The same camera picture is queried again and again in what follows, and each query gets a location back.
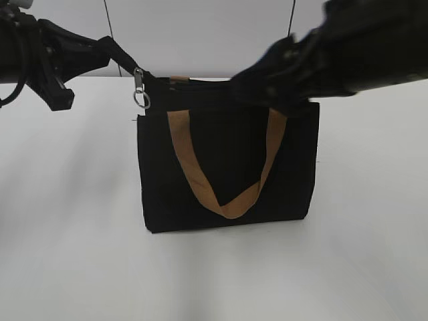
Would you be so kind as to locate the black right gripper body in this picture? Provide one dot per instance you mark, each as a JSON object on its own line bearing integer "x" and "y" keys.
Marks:
{"x": 288, "y": 72}

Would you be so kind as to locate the black canvas tote bag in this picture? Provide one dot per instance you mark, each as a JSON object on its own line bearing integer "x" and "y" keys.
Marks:
{"x": 208, "y": 161}

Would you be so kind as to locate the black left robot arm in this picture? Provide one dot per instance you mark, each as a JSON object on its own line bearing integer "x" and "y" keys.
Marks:
{"x": 17, "y": 29}

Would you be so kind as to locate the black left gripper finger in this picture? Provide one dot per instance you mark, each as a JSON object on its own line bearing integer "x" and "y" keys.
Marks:
{"x": 108, "y": 46}
{"x": 56, "y": 95}

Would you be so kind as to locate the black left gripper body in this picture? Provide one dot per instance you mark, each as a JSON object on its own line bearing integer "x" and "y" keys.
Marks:
{"x": 56, "y": 51}

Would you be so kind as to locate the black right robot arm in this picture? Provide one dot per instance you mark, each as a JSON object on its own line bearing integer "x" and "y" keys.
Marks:
{"x": 360, "y": 45}

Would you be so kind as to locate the metal zipper pull with ring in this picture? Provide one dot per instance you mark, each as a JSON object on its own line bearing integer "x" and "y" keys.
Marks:
{"x": 139, "y": 94}

